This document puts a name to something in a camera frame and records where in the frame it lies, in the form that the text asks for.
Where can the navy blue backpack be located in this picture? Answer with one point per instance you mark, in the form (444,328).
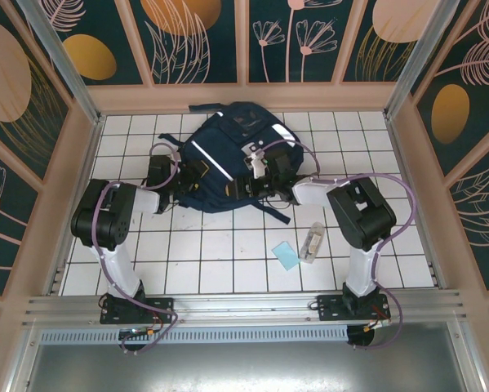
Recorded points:
(228,134)

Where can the light blue card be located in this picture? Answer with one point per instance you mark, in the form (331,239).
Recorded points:
(287,254)

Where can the small clear plastic case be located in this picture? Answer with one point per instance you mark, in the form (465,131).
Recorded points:
(312,243)

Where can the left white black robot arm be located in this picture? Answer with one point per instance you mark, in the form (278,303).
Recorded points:
(101,216)

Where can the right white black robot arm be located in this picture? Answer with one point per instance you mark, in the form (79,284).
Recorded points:
(362,212)

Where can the metal side slide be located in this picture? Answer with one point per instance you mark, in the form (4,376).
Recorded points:
(57,279)
(436,274)

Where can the grey sheet metal panel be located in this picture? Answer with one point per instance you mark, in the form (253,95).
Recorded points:
(244,367)

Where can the aluminium mounting rail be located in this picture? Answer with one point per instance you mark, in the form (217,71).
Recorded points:
(244,304)

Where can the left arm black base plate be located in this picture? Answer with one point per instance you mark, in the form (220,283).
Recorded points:
(162,308)

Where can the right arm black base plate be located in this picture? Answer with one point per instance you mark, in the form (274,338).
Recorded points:
(330,306)

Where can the aluminium corner post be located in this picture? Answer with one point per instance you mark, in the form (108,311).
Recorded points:
(415,61)
(60,61)

